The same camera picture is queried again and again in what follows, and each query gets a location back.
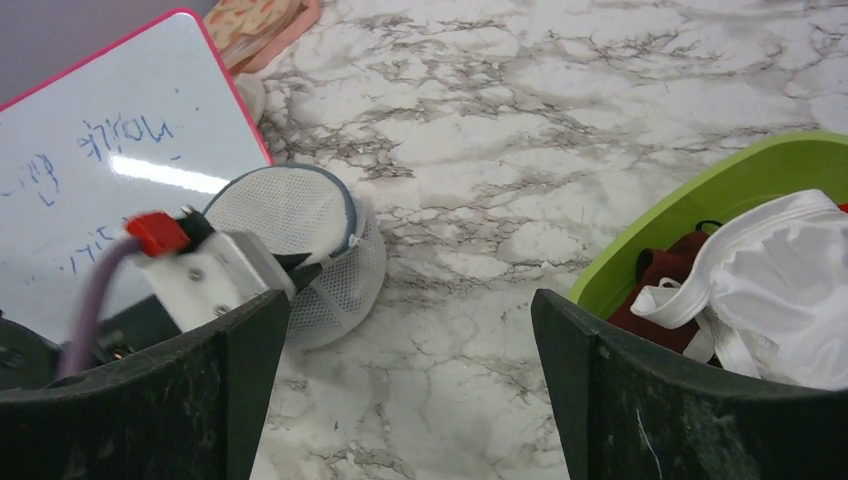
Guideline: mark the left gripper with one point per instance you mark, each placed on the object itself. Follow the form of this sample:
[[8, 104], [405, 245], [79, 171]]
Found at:
[[229, 269]]

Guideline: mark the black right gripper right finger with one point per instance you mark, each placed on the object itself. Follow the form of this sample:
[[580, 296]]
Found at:
[[626, 408]]

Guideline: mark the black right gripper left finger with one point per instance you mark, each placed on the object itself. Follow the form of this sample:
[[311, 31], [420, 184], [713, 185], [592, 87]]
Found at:
[[158, 404]]

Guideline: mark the white mesh laundry bag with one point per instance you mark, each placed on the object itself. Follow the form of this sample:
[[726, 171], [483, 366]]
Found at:
[[303, 209]]

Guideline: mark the pink framed whiteboard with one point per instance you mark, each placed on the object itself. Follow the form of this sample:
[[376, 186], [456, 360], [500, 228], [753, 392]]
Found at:
[[153, 122]]

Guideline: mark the red black garment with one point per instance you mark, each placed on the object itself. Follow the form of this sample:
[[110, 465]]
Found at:
[[666, 270]]

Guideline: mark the white garment in basket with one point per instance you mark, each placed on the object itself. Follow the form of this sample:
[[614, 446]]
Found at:
[[770, 287]]

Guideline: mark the tulip patterned oven mitt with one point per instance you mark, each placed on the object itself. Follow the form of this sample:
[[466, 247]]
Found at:
[[249, 34]]

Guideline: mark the green plastic basket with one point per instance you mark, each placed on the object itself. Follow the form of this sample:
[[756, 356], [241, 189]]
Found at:
[[771, 168]]

